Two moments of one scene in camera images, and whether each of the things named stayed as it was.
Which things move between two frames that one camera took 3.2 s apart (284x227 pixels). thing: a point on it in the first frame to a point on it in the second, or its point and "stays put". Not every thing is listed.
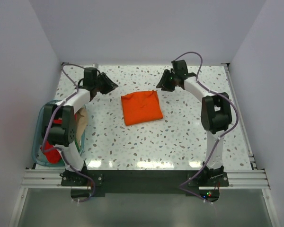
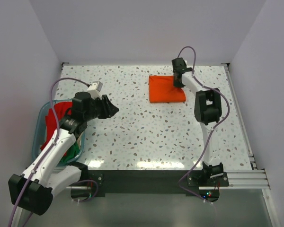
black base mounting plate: x=145 y=182 stays put
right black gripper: x=163 y=83 stays put
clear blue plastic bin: x=38 y=136 stays put
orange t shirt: x=140 y=107 to x=162 y=89
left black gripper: x=110 y=85 to x=109 y=109
